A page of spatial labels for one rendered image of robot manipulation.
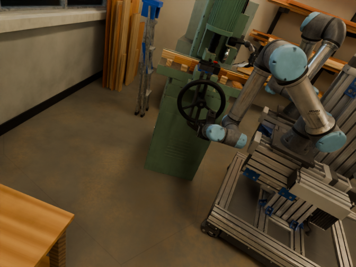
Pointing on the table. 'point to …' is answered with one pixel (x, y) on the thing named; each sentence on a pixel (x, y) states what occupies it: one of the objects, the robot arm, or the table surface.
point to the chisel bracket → (208, 55)
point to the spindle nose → (214, 42)
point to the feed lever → (238, 42)
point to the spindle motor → (224, 16)
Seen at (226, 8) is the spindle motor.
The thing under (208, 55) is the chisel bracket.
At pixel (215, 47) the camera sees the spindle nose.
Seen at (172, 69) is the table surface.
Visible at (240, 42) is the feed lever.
